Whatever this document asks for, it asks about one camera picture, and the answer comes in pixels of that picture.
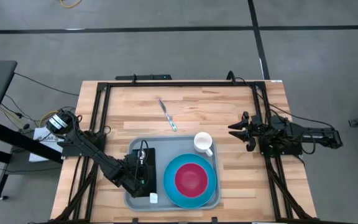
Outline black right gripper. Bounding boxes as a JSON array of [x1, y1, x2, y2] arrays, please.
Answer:
[[227, 111, 273, 152]]

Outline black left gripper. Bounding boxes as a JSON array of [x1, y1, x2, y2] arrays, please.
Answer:
[[114, 152, 155, 198]]

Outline blue round plate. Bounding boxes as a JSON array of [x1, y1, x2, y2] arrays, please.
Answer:
[[162, 153, 218, 210]]

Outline black napkin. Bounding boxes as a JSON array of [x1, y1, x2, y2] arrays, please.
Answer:
[[131, 147, 158, 198]]

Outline spoon with teal handle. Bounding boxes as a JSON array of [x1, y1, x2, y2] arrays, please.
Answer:
[[137, 149, 147, 166]]

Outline white mug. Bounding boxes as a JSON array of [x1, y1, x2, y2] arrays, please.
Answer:
[[193, 131, 214, 158]]

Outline red bowl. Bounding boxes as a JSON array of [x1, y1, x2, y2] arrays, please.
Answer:
[[174, 162, 209, 199]]

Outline grey plastic tray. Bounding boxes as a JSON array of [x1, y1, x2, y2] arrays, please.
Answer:
[[124, 134, 222, 213]]

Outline white paper sheet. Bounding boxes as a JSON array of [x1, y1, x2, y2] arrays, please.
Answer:
[[28, 125, 65, 164]]

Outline black power strip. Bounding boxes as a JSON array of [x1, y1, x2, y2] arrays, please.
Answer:
[[114, 73, 173, 82]]

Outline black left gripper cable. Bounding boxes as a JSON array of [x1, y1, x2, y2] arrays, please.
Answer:
[[139, 139, 151, 163]]

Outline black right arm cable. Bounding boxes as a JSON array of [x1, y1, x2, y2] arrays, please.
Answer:
[[253, 83, 336, 131]]

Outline knife with patterned teal handle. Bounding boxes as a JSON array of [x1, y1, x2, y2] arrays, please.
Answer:
[[157, 97, 178, 133]]

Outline black aluminium table frame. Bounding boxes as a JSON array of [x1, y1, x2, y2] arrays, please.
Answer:
[[47, 80, 316, 224]]

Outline yellow cable loop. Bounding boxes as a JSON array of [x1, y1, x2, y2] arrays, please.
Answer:
[[39, 110, 60, 126]]

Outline black floor cable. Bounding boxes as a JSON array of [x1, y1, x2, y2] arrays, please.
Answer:
[[13, 72, 80, 97]]

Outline yellow floor cable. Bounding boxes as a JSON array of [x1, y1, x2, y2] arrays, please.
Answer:
[[59, 0, 83, 9]]

